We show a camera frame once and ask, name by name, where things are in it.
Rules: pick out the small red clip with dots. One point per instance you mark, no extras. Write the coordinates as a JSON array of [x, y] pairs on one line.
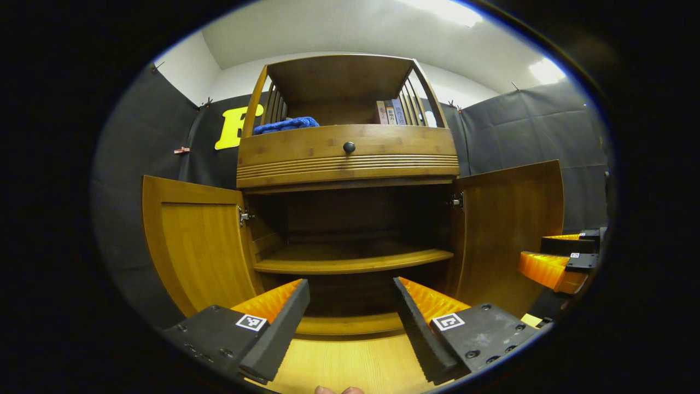
[[454, 105], [208, 102]]

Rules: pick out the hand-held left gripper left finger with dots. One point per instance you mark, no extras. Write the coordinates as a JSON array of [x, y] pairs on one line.
[[279, 339]]

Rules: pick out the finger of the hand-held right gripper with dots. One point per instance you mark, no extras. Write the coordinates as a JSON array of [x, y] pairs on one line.
[[566, 245], [541, 269]]

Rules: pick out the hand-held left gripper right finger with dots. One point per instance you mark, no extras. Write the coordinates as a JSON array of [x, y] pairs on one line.
[[421, 334]]

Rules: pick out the brown spine book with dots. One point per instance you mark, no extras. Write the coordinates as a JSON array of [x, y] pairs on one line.
[[390, 113]]

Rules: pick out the wooden shoe cabinet door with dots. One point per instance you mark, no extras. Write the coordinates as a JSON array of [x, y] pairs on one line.
[[503, 219], [202, 251]]

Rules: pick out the ceiling light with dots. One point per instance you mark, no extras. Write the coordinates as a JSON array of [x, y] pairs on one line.
[[547, 71]]

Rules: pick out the lavender spine book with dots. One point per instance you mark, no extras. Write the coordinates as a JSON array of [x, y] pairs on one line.
[[400, 112]]

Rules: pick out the metal door hinge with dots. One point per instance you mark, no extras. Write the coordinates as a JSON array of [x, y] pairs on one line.
[[245, 216], [455, 202]]

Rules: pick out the wooden double-door shoe cabinet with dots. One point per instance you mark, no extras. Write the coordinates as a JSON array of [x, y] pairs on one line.
[[339, 76]]

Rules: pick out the wooden ribbed drawer front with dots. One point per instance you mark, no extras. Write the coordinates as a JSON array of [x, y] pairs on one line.
[[404, 145]]

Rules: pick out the pink spine book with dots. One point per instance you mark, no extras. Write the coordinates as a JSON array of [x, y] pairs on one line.
[[381, 113]]

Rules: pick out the blue folded cloth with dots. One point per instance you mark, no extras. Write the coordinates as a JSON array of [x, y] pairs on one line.
[[284, 126]]

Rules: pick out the wooden inner shelf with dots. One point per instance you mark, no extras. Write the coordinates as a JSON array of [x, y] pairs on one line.
[[350, 264]]

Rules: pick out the black round drawer knob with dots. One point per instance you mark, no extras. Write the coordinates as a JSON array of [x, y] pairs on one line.
[[349, 147]]

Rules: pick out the black backdrop cloth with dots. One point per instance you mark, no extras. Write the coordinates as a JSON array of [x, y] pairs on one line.
[[519, 137]]

